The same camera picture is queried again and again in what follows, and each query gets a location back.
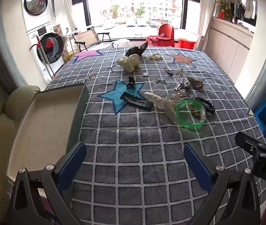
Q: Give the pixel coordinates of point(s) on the cream dotted bow clip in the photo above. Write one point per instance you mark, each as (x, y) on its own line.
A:
(129, 62)

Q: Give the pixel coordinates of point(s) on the red plastic chair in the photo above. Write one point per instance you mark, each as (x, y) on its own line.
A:
(166, 31)

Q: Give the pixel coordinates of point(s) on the hanging clothes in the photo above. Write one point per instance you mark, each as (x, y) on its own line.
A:
(243, 8)

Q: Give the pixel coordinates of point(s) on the beige folding chair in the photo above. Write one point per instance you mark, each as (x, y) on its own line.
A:
(88, 36)

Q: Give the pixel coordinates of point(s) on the dark metal hairpin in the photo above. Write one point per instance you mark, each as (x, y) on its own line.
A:
(168, 71)

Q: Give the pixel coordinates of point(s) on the bronze small clip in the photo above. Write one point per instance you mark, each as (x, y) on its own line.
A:
(180, 72)

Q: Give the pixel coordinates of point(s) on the flowers in red vase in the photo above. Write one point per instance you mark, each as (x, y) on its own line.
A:
(222, 11)

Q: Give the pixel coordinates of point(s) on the cream hair claw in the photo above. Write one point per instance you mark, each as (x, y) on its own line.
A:
(161, 103)

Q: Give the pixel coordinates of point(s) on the small stud earrings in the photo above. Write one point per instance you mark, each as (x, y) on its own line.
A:
(91, 75)

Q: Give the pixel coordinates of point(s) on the beige low cabinet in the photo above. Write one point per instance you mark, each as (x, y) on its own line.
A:
(229, 44)

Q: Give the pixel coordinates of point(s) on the small black claw clip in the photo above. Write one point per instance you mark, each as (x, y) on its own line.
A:
(131, 83)

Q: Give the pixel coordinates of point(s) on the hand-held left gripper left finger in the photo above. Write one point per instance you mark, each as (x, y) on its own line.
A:
(73, 166)

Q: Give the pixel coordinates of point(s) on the black barrette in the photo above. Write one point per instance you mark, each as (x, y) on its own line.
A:
(135, 100)

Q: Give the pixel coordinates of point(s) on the red cloth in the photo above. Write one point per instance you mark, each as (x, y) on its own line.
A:
(155, 38)

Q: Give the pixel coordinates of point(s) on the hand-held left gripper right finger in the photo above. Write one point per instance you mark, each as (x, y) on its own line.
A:
(198, 171)

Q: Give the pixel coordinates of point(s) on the white curtain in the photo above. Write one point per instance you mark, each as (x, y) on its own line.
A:
(65, 4)

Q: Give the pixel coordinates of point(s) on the grey checkered star blanket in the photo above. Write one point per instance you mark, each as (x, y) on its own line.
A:
(135, 150)

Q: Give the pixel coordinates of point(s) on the grey cardboard box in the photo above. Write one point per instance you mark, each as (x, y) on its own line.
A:
(46, 126)

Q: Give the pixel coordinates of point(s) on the silver drop earrings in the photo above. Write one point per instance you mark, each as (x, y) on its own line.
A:
(111, 68)

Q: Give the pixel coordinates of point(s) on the red plastic bin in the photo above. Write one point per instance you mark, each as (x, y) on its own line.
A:
(187, 42)

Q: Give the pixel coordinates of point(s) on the black feather hair piece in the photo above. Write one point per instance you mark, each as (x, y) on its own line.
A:
(136, 49)

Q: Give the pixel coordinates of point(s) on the white stacked dryer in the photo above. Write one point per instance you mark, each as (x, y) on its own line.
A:
(38, 4)

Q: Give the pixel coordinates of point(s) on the green plastic bangle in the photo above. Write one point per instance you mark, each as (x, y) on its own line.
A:
(179, 119)

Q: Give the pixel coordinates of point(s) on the beige sofa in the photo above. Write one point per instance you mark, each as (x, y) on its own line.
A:
(3, 103)

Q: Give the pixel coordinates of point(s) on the white washing machine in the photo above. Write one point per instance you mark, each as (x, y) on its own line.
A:
(50, 49)

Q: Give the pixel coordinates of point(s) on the silver hair clips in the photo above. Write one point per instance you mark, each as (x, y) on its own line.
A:
(181, 85)

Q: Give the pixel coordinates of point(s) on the brown beaded scrunchie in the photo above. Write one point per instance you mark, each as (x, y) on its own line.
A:
(196, 83)

